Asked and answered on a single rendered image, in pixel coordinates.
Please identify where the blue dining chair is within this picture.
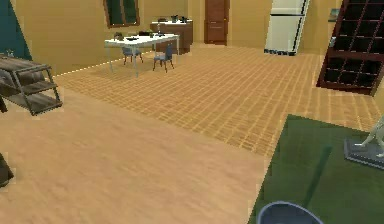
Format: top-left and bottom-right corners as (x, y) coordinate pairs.
(121, 46), (144, 66)
(152, 43), (175, 73)

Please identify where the white dining table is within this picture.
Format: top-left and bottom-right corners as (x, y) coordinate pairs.
(104, 33), (181, 79)

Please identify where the brown kitchen cabinet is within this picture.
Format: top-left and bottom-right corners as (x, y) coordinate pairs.
(149, 19), (194, 56)

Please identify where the brown room door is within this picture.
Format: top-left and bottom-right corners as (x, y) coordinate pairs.
(203, 0), (231, 46)

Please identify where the dark framed window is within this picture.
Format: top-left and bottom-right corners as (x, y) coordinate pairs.
(102, 0), (141, 29)

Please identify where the white fridge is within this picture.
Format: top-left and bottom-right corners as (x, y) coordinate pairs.
(263, 0), (311, 57)

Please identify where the green table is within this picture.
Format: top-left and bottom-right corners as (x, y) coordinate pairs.
(247, 113), (384, 224)

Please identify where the grey blue bowl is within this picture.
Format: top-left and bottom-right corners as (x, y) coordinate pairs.
(255, 200), (324, 224)

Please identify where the grey wooden shelf unit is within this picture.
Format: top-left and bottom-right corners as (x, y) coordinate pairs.
(0, 54), (64, 117)

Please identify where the dark red grid shelf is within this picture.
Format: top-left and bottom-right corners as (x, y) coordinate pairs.
(315, 0), (384, 97)

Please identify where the white statue on grey base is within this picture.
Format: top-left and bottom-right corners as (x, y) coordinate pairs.
(343, 115), (384, 171)

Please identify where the dark brown furniture corner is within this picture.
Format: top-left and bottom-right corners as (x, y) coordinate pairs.
(0, 152), (15, 188)

